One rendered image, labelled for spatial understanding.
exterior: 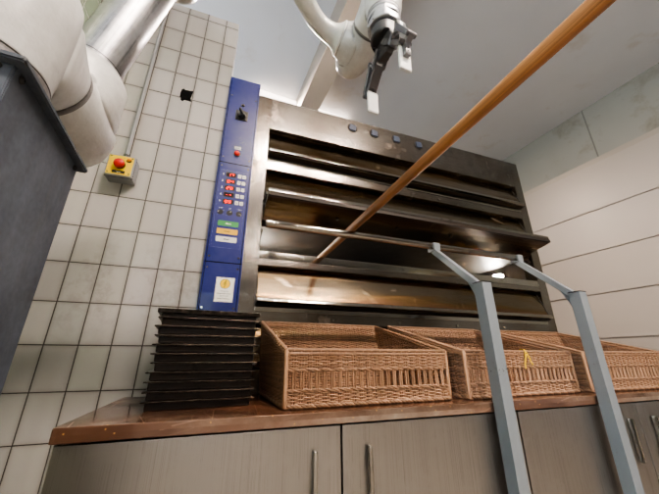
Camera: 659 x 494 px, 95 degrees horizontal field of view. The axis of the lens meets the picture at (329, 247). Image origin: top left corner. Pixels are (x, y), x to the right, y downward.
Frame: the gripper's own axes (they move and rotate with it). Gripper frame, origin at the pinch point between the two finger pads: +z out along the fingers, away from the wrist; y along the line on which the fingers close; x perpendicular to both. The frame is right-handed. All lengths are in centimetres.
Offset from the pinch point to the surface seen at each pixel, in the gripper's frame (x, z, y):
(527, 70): 11.6, 13.8, 23.8
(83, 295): -73, 41, -94
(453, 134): 12.5, 13.5, 6.2
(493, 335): 54, 53, -25
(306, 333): 12, 51, -83
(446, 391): 43, 70, -37
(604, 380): 101, 66, -22
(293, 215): 3, -5, -86
